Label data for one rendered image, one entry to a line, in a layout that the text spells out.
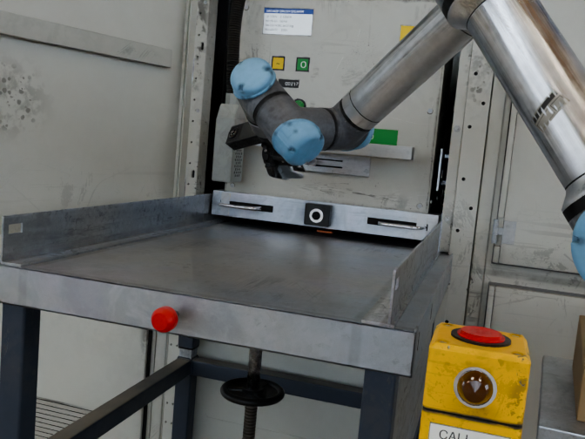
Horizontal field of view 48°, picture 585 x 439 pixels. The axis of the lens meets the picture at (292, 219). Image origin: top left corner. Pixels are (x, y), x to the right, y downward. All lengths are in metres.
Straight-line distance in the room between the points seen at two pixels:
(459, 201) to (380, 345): 0.70
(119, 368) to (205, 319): 0.91
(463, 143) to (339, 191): 0.30
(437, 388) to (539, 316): 0.91
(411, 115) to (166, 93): 0.56
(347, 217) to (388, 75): 0.51
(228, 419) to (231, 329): 0.84
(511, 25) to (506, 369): 0.42
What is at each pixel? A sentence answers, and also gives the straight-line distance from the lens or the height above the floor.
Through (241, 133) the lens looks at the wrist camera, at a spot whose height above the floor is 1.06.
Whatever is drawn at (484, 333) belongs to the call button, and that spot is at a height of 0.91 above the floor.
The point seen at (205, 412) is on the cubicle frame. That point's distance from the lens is 1.71.
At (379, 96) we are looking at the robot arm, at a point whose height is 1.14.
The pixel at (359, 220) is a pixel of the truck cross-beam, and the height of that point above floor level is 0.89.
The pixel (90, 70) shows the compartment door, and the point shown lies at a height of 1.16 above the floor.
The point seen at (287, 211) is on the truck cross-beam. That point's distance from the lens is 1.56.
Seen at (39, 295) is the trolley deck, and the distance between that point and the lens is 1.00.
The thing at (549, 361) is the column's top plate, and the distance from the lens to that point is 1.14.
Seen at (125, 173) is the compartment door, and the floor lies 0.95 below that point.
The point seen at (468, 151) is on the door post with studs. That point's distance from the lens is 1.45.
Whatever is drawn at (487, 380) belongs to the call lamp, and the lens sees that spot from 0.56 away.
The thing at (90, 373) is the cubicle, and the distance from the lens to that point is 1.81.
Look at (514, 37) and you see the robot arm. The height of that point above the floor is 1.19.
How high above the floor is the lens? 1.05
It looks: 6 degrees down
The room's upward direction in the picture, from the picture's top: 5 degrees clockwise
